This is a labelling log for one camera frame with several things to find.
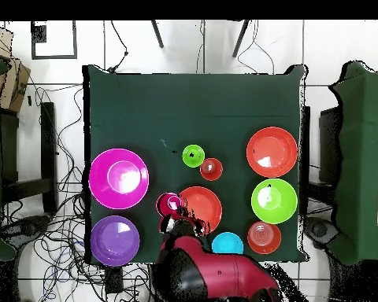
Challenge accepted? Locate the crimson red cup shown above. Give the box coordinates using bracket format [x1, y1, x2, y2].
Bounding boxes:
[155, 192, 183, 218]

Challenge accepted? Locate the wide orange bowl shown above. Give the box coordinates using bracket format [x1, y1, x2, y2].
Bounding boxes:
[177, 186, 223, 235]
[246, 126, 299, 179]

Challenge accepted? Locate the dark green tablecloth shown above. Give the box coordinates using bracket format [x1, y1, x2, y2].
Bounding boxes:
[82, 64, 307, 265]

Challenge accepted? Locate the black camera tripod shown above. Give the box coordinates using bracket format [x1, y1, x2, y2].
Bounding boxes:
[150, 20, 252, 58]

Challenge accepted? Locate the black square floor frame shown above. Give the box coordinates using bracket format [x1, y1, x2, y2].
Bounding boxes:
[30, 20, 78, 60]

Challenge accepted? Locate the black cable with plug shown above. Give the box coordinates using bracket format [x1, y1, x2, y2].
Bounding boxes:
[106, 20, 129, 74]

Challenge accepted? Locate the black power box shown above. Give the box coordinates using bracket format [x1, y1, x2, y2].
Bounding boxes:
[104, 263, 124, 295]

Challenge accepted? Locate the black stand frame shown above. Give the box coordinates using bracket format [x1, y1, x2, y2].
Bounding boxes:
[0, 101, 59, 215]
[317, 106, 343, 186]

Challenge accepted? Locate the orange cup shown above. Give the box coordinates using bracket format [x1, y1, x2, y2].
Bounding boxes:
[199, 157, 224, 182]

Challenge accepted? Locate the small blue bowl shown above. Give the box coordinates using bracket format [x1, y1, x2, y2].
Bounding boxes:
[211, 231, 244, 255]

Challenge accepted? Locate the cardboard box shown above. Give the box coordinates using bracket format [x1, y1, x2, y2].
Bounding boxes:
[0, 24, 32, 113]

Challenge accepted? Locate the green cup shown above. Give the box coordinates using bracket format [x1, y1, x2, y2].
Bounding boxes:
[181, 144, 206, 168]

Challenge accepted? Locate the purple bowl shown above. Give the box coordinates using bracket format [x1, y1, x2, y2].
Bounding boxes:
[90, 215, 141, 267]

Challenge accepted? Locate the large pink bowl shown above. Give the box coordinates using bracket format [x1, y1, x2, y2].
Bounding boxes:
[88, 148, 150, 211]

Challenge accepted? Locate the grey pedestal leg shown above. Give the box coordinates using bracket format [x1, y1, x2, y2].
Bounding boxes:
[303, 216, 339, 249]
[1, 215, 53, 249]

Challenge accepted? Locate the green bowl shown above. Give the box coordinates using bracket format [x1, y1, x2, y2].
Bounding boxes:
[250, 178, 298, 225]

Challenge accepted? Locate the tangle of black cables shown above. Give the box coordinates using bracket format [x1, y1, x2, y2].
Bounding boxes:
[0, 84, 155, 302]

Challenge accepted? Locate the small deep orange bowl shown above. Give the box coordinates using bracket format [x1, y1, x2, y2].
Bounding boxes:
[247, 220, 282, 255]

